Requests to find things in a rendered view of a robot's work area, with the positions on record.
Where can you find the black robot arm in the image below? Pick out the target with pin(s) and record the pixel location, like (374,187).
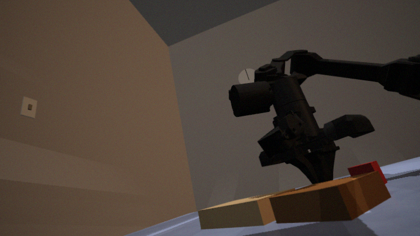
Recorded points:
(272,86)

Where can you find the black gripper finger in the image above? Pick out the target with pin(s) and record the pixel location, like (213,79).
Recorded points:
(323,162)
(305,166)

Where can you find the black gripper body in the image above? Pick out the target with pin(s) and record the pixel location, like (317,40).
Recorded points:
(347,125)

